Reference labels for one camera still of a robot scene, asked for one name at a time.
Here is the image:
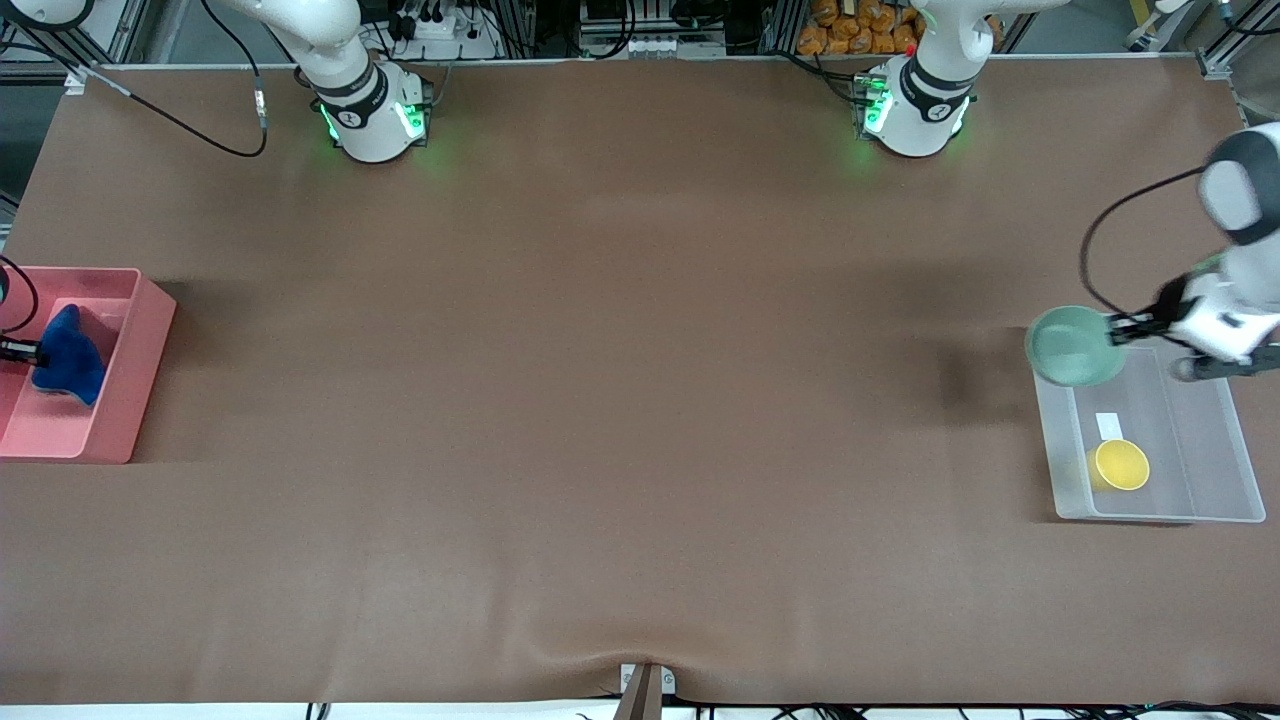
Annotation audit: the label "pale green bowl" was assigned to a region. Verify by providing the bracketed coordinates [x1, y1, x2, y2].
[1024, 305, 1130, 389]

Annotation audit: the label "yellow cup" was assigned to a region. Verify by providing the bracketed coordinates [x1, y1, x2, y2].
[1087, 438, 1152, 493]

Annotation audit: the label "orange bagged items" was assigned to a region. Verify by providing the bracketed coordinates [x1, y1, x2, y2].
[797, 0, 923, 57]

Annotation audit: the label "white power strip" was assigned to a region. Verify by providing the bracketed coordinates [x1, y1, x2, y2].
[375, 0, 504, 63]

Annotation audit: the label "blue cloth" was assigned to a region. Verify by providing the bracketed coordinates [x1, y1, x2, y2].
[30, 303, 108, 407]

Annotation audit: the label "aluminium frame rail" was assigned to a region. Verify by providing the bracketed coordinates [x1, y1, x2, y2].
[1195, 0, 1280, 83]

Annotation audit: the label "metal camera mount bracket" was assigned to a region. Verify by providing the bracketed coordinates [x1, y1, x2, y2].
[614, 662, 678, 720]

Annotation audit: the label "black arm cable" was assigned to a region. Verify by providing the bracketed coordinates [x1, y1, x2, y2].
[1079, 165, 1213, 321]
[0, 0, 270, 337]

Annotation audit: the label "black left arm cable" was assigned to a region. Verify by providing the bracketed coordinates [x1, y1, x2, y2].
[1079, 165, 1213, 321]

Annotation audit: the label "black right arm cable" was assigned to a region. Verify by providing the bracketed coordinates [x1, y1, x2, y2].
[0, 0, 270, 337]

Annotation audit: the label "pink plastic bin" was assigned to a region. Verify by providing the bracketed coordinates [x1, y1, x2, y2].
[0, 267, 178, 465]

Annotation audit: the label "clear plastic bin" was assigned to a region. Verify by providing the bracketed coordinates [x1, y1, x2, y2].
[1029, 330, 1267, 524]

